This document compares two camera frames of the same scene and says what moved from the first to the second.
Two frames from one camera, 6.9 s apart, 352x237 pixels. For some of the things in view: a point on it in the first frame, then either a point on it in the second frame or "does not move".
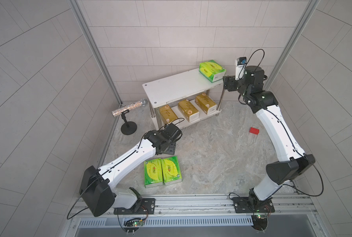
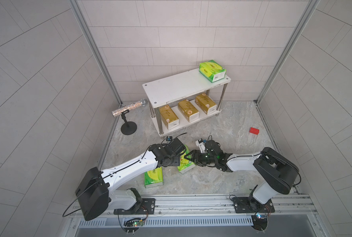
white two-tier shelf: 167,90 does not move
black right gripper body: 240,86 -> 204,158
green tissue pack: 171,170 -> 185,164
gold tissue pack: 206,103 does not move
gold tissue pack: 167,114 does not move
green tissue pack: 211,70 does not move
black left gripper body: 170,148 -> 174,160
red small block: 254,130 does not move
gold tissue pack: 188,110 does not move
